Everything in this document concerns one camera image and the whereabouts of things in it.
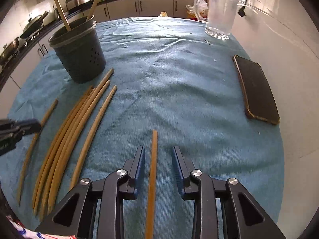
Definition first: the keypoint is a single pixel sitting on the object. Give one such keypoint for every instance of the black smartphone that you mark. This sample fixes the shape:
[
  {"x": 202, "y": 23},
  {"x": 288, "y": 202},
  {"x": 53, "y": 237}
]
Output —
[{"x": 259, "y": 102}]

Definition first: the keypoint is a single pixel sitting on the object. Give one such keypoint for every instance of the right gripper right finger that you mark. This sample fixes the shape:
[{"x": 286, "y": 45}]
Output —
[{"x": 196, "y": 186}]

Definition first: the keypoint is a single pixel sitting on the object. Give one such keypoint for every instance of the dark perforated utensil holder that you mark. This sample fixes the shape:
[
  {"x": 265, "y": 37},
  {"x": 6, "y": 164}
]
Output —
[{"x": 79, "y": 50}]

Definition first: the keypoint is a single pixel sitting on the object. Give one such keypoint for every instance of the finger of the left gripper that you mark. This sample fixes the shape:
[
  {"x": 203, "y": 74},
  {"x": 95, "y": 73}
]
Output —
[{"x": 26, "y": 127}]

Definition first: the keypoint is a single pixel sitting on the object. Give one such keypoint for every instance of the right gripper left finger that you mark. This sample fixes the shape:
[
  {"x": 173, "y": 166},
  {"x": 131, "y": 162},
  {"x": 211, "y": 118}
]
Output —
[{"x": 123, "y": 184}]

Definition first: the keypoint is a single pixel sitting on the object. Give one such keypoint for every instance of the clear glass mug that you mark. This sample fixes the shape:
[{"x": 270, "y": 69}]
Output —
[{"x": 220, "y": 17}]

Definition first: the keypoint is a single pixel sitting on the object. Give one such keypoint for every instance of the steel pot with lid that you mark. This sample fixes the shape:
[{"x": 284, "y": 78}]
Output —
[{"x": 9, "y": 51}]

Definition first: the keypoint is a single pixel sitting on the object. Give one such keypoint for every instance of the black wok on stove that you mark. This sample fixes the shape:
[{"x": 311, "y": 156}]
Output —
[{"x": 33, "y": 25}]

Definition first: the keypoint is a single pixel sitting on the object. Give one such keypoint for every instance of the blue towel table cloth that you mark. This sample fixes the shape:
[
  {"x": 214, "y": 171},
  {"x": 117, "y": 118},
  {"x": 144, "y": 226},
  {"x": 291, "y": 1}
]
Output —
[{"x": 170, "y": 77}]

